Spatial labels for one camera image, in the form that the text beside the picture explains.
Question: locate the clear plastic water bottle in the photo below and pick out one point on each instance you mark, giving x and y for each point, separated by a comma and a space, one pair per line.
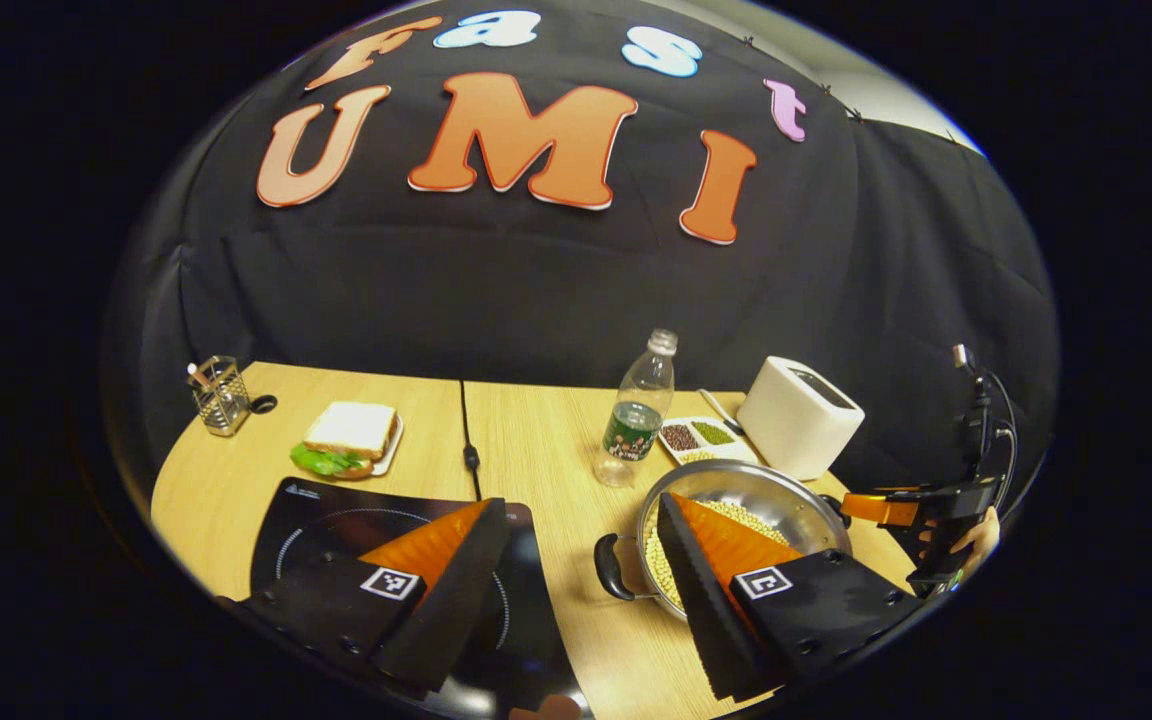
633, 430

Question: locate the black backdrop cloth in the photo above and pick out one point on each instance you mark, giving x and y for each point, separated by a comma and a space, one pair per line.
536, 290

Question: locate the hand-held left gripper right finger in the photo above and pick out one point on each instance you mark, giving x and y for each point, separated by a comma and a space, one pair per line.
701, 610

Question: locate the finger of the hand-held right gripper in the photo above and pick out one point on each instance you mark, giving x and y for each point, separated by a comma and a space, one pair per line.
881, 508

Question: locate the small pale stick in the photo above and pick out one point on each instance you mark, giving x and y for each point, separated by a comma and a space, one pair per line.
198, 375

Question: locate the small white sandwich plate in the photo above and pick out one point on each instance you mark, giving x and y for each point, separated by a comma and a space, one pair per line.
391, 450

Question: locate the white divided bean plate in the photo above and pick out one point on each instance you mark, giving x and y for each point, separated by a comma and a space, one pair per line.
681, 437

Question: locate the pile of yellow soybeans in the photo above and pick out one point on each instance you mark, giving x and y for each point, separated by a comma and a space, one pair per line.
661, 560

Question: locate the black induction cooktop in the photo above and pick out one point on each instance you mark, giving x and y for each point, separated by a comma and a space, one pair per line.
536, 620

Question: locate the white bread lettuce sandwich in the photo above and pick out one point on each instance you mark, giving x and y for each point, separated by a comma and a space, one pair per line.
351, 430

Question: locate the small black round object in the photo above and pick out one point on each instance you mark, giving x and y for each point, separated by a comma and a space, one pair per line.
263, 404

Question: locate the row of black cloth clips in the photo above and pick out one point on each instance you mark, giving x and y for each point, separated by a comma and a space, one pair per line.
853, 115

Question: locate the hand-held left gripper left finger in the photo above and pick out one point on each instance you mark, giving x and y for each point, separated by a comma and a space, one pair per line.
451, 605

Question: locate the white toaster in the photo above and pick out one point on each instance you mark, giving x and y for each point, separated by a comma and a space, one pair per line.
796, 420

